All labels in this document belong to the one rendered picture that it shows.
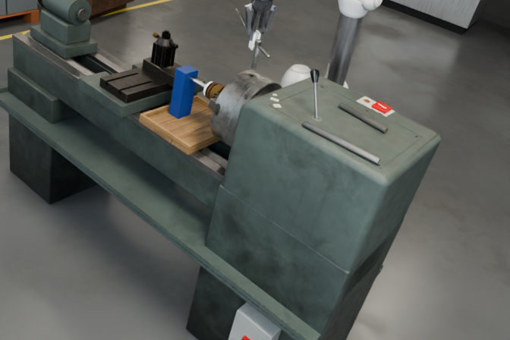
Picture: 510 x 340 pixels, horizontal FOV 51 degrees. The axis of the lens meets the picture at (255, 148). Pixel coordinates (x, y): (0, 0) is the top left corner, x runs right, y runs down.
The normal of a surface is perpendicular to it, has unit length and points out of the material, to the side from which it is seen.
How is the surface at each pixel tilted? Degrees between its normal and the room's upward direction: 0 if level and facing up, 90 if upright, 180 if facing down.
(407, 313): 0
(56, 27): 90
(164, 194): 0
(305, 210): 90
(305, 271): 90
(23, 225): 0
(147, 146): 90
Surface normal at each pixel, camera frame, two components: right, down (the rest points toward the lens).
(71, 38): 0.76, 0.47
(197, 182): -0.61, 0.30
